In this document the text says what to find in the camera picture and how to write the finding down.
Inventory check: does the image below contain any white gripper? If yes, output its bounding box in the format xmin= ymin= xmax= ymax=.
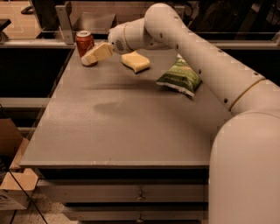
xmin=81 ymin=18 xmax=145 ymax=67

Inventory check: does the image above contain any red coke can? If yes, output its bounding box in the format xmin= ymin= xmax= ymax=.
xmin=75 ymin=31 xmax=96 ymax=67

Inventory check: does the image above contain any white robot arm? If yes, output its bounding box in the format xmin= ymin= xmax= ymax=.
xmin=81 ymin=3 xmax=280 ymax=224

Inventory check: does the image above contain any yellow sponge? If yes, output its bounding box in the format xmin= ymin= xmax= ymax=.
xmin=122 ymin=51 xmax=150 ymax=74

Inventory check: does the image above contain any green chip bag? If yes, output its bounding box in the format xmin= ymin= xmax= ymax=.
xmin=156 ymin=54 xmax=201 ymax=97

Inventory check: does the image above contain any grey drawer cabinet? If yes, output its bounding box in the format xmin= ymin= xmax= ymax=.
xmin=21 ymin=50 xmax=230 ymax=224

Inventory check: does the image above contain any upper drawer with knob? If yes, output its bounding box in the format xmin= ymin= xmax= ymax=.
xmin=38 ymin=179 xmax=208 ymax=203

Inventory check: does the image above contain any drawer with knob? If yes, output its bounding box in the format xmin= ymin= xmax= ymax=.
xmin=63 ymin=203 xmax=208 ymax=221
xmin=38 ymin=179 xmax=208 ymax=203

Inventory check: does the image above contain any cardboard box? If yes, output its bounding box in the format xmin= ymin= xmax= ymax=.
xmin=0 ymin=118 xmax=39 ymax=211

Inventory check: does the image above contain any lower drawer with knob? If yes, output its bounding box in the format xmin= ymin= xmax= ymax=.
xmin=63 ymin=203 xmax=208 ymax=221

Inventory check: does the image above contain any left metal bracket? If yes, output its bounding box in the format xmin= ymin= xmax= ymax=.
xmin=55 ymin=5 xmax=75 ymax=45

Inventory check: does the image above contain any black cable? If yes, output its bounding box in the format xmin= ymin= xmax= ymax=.
xmin=0 ymin=154 xmax=49 ymax=224

